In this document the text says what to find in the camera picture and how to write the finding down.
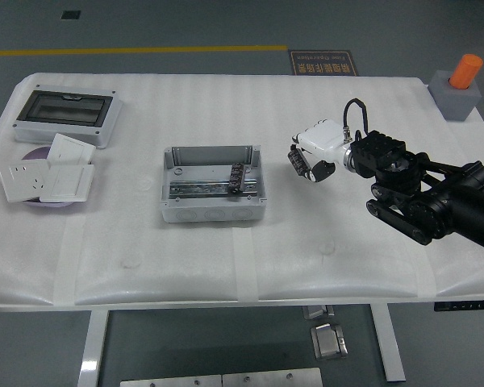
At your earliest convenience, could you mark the white and black robot right hand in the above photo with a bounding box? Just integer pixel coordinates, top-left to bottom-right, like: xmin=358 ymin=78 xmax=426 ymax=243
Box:
xmin=289 ymin=118 xmax=354 ymax=185

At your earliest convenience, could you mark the black cylindrical battery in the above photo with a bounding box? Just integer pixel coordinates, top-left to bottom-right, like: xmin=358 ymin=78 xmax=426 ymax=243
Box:
xmin=288 ymin=145 xmax=307 ymax=178
xmin=226 ymin=161 xmax=246 ymax=198

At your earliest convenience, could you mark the open grey junction box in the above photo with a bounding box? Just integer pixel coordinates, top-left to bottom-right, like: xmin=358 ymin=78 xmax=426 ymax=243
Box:
xmin=158 ymin=144 xmax=268 ymax=223

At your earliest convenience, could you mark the grey box with dark lid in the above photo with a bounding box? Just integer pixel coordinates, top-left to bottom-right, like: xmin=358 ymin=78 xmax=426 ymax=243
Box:
xmin=12 ymin=83 xmax=123 ymax=150

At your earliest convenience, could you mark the white foam mat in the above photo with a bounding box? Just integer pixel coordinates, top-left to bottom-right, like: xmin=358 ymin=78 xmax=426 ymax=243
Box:
xmin=0 ymin=72 xmax=484 ymax=310

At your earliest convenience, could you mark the grey foam block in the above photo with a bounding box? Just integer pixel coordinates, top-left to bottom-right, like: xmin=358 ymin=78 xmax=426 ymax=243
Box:
xmin=428 ymin=69 xmax=482 ymax=122

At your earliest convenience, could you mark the orange cylinder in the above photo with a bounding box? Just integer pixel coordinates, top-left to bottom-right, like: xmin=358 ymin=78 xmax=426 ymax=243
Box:
xmin=448 ymin=53 xmax=484 ymax=90

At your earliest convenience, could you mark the small metal block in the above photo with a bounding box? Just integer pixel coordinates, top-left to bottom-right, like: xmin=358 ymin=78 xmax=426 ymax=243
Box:
xmin=302 ymin=305 xmax=335 ymax=321

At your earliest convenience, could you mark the large metal block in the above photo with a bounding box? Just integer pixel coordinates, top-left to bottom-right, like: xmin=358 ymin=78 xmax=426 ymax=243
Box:
xmin=309 ymin=322 xmax=349 ymax=360

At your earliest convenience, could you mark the white table leg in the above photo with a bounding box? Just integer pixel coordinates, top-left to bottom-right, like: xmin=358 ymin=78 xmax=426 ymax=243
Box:
xmin=77 ymin=309 xmax=111 ymax=387
xmin=369 ymin=304 xmax=407 ymax=383

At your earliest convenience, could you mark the black table control panel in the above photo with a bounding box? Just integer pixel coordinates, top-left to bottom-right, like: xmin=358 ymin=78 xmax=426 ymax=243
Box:
xmin=433 ymin=300 xmax=484 ymax=312

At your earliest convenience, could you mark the white tape strip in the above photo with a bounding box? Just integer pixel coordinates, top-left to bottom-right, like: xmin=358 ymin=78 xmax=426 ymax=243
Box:
xmin=52 ymin=219 xmax=86 ymax=306

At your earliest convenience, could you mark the grey metal plate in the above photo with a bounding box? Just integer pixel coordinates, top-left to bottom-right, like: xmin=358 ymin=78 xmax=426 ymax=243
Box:
xmin=119 ymin=374 xmax=223 ymax=387

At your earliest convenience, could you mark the purple plate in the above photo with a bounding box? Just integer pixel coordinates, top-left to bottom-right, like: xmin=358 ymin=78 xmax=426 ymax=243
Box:
xmin=22 ymin=147 xmax=80 ymax=209

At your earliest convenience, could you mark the white wall switch panel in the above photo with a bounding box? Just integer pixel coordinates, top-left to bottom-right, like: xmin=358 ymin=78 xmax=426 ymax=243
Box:
xmin=39 ymin=163 xmax=95 ymax=203
xmin=47 ymin=133 xmax=96 ymax=165

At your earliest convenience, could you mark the white wall socket panel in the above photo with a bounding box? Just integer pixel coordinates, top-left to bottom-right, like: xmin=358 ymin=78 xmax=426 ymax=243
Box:
xmin=0 ymin=160 xmax=52 ymax=204

